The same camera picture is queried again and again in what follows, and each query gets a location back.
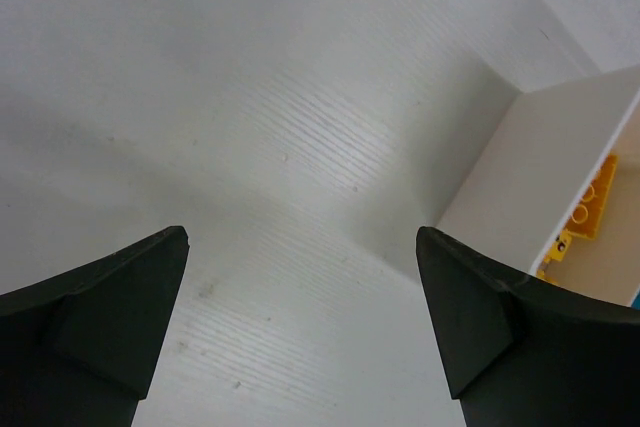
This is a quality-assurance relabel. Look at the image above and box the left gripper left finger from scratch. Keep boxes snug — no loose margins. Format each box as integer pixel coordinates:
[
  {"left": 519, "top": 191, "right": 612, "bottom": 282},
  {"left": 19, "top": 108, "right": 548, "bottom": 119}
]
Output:
[{"left": 1, "top": 226, "right": 189, "bottom": 426}]

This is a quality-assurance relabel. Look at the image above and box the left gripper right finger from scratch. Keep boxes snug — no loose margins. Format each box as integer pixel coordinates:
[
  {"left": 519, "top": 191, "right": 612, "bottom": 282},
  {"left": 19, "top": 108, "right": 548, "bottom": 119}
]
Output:
[{"left": 416, "top": 227, "right": 639, "bottom": 426}]

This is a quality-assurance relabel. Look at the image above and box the small yellow lego brick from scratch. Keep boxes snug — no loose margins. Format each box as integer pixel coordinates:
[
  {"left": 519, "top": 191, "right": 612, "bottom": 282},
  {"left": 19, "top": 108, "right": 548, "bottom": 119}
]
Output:
[{"left": 542, "top": 229, "right": 572, "bottom": 265}]

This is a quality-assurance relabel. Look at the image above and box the yellow curved lego brick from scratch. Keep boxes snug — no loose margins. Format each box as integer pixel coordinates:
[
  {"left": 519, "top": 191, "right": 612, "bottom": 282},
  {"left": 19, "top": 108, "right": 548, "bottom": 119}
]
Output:
[{"left": 536, "top": 270, "right": 558, "bottom": 286}]

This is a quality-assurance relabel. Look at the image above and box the white three-compartment tray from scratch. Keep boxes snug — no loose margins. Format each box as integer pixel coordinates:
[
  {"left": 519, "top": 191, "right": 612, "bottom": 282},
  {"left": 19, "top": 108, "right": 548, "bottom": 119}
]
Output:
[{"left": 438, "top": 67, "right": 639, "bottom": 306}]

